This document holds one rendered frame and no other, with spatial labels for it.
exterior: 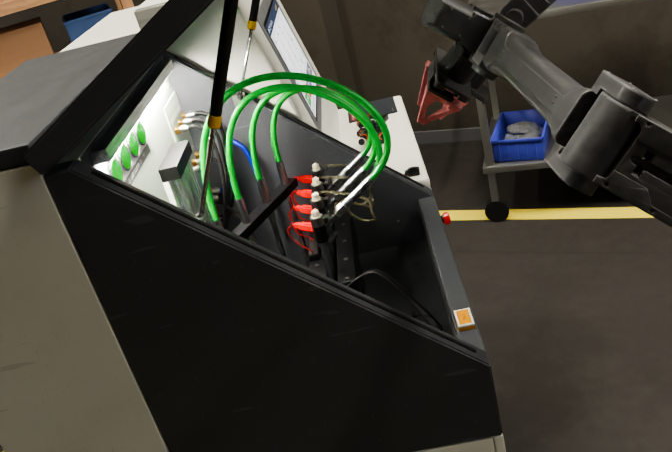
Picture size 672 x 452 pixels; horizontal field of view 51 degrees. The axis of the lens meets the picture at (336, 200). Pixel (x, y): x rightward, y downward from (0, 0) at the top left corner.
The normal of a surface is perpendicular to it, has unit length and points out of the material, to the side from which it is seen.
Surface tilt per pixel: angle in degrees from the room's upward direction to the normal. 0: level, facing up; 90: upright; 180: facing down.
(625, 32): 90
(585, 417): 0
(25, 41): 90
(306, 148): 90
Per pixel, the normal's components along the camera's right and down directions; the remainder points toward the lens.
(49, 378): 0.02, 0.44
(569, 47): -0.36, 0.49
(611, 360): -0.23, -0.87
